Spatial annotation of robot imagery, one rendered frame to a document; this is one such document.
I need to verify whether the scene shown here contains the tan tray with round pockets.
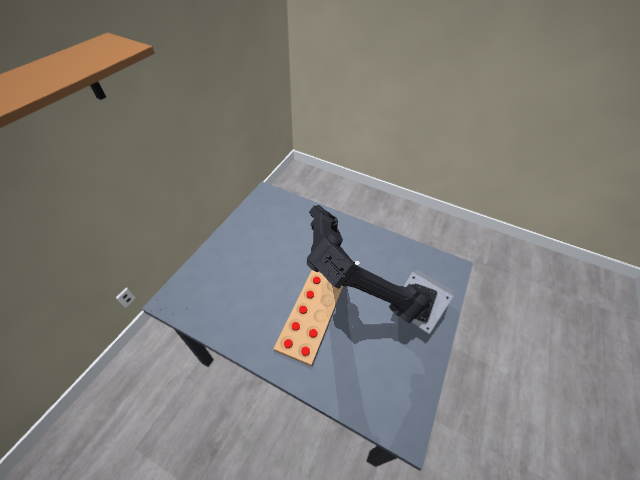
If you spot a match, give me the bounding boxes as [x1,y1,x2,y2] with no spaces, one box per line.
[274,270,343,366]

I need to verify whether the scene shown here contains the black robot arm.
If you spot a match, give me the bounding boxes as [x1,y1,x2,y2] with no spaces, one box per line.
[307,205,437,323]

